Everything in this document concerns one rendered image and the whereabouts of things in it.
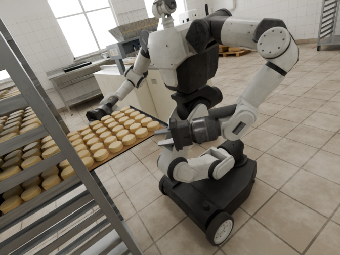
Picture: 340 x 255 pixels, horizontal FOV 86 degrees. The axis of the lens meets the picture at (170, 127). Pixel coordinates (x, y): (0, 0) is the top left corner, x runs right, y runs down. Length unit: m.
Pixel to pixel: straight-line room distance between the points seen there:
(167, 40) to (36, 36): 4.64
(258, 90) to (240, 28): 0.20
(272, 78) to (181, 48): 0.39
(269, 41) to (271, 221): 1.12
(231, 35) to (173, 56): 0.26
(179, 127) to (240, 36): 0.34
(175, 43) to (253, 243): 1.17
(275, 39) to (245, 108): 0.19
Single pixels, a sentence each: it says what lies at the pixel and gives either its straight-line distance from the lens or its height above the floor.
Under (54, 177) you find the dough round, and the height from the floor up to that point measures 0.88.
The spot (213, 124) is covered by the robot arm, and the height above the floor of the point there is 0.90.
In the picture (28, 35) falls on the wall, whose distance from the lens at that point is 5.32.
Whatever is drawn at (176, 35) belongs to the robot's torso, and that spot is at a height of 1.16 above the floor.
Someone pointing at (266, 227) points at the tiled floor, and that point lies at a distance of 1.42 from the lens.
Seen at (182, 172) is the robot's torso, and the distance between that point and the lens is 1.04.
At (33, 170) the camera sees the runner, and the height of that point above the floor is 0.96.
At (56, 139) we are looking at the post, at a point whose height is 1.02.
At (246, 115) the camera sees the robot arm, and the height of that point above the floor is 0.92.
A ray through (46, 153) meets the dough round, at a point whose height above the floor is 0.97.
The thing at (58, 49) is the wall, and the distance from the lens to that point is 5.30.
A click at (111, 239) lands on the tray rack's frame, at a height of 0.15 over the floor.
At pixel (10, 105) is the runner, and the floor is 1.14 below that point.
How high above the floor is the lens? 1.21
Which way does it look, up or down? 29 degrees down
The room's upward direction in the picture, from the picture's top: 16 degrees counter-clockwise
